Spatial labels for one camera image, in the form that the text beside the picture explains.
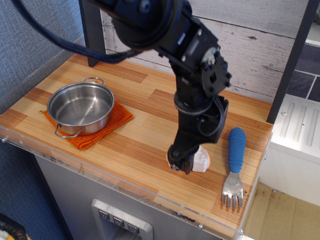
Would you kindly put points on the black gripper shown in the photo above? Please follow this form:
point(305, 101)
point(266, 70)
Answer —
point(196, 127)

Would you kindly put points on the white semicircle cheese shape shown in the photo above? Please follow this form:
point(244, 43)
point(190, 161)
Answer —
point(202, 160)

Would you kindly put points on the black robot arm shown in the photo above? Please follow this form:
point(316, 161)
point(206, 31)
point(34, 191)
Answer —
point(201, 73)

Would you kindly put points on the orange cloth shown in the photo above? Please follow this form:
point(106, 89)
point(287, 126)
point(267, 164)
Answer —
point(120, 116)

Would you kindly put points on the silver dispenser panel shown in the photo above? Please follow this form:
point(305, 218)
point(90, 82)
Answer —
point(115, 224)

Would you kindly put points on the white ridged sink unit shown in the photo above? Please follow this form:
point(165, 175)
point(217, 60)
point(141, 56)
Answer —
point(291, 162)

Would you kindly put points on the stainless steel pot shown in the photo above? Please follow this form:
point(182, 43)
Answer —
point(81, 108)

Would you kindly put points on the yellow black object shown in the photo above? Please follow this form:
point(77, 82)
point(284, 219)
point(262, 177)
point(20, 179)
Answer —
point(11, 230)

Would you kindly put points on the blue handled fork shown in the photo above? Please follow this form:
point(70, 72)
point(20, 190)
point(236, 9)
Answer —
point(232, 190)

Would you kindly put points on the dark left post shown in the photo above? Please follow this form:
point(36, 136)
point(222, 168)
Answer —
point(92, 26)

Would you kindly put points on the dark post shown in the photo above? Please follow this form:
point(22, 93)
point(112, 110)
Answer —
point(295, 53)
point(92, 26)

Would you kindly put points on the dark right post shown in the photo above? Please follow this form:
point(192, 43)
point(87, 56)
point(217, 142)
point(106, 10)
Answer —
point(295, 53)

